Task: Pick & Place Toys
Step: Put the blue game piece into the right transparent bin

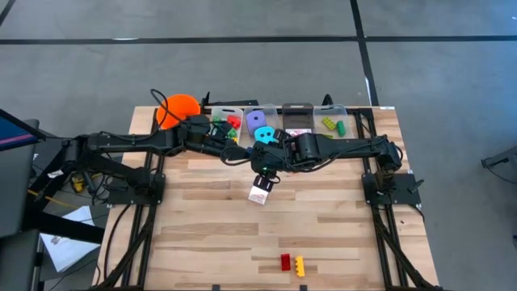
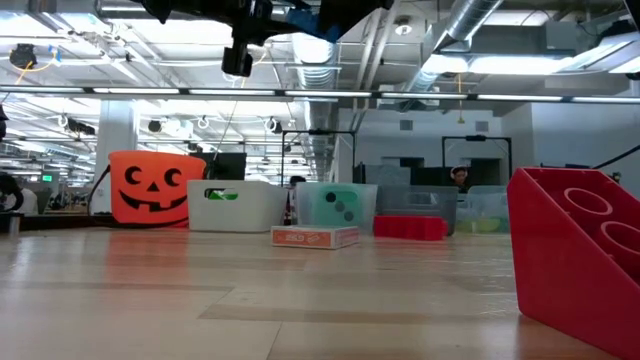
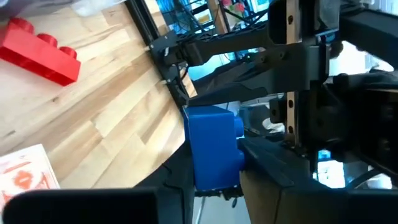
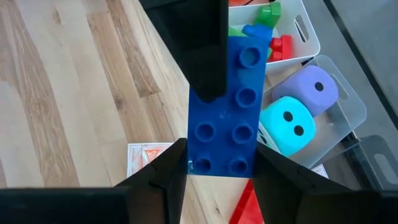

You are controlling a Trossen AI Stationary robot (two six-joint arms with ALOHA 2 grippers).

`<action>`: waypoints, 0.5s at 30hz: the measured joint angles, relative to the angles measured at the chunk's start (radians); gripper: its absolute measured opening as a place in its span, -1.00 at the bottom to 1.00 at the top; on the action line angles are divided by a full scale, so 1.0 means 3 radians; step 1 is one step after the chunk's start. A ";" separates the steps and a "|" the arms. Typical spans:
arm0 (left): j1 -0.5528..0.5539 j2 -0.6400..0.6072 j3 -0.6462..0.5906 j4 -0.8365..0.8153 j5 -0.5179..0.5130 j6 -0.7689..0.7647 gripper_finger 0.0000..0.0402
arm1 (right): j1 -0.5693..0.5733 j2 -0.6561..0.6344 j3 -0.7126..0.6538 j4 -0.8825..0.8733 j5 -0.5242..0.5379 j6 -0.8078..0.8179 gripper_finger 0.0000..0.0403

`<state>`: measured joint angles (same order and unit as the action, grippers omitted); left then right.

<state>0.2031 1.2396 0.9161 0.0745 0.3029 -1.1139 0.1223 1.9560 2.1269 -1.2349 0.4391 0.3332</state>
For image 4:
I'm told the long green toy brick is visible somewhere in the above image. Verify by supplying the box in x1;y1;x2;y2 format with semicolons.
228;26;249;38

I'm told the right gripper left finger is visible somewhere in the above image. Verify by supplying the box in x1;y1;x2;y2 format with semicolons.
0;138;188;224

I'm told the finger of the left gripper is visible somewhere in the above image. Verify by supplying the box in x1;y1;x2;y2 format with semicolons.
139;0;229;104

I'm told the large red toy brick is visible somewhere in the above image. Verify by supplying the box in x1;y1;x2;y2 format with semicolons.
228;179;266;224

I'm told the clear plastic bin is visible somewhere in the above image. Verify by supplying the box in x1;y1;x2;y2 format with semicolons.
260;55;368;169

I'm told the white plastic bin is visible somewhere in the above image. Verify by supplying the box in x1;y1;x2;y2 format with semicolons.
228;0;322;75

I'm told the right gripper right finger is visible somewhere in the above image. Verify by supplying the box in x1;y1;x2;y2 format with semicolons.
252;141;398;224

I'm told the blue toy brick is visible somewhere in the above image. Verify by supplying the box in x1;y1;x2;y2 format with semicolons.
241;24;275;43
186;35;271;179

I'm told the teal foam die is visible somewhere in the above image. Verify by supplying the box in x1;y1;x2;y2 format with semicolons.
259;95;317;158

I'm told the small red toy brick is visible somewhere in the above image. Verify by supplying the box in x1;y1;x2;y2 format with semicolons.
267;34;294;63

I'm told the smoked grey plastic bin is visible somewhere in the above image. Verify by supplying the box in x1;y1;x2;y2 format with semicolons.
341;134;398;191

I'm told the purple foam die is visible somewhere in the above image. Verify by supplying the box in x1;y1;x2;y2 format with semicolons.
272;64;340;118

